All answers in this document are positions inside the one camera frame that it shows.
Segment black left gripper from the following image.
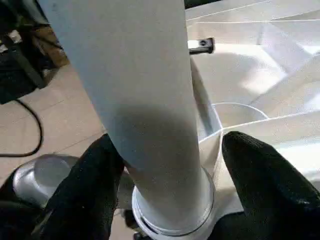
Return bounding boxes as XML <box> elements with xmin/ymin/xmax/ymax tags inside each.
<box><xmin>187</xmin><ymin>37</ymin><xmax>216</xmax><ymax>55</ymax></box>

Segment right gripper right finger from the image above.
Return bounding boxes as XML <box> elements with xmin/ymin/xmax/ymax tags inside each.
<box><xmin>214</xmin><ymin>131</ymin><xmax>320</xmax><ymax>240</ymax></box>

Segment black fabric bag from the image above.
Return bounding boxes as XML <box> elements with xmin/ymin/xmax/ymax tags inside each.
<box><xmin>0</xmin><ymin>0</ymin><xmax>49</xmax><ymax>105</ymax></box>

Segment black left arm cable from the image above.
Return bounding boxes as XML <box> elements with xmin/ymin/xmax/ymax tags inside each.
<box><xmin>0</xmin><ymin>98</ymin><xmax>43</xmax><ymax>158</ymax></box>

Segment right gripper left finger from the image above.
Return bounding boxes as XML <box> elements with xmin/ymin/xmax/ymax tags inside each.
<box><xmin>32</xmin><ymin>133</ymin><xmax>126</xmax><ymax>240</ymax></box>

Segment white plastic table top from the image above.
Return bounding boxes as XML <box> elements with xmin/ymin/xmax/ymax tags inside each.
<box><xmin>116</xmin><ymin>0</ymin><xmax>320</xmax><ymax>240</ymax></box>

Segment brown cardboard box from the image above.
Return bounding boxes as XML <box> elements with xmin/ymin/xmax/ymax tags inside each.
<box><xmin>34</xmin><ymin>24</ymin><xmax>69</xmax><ymax>70</ymax></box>

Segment white plastic table leg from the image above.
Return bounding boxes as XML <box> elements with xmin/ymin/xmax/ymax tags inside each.
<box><xmin>37</xmin><ymin>0</ymin><xmax>216</xmax><ymax>237</ymax></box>

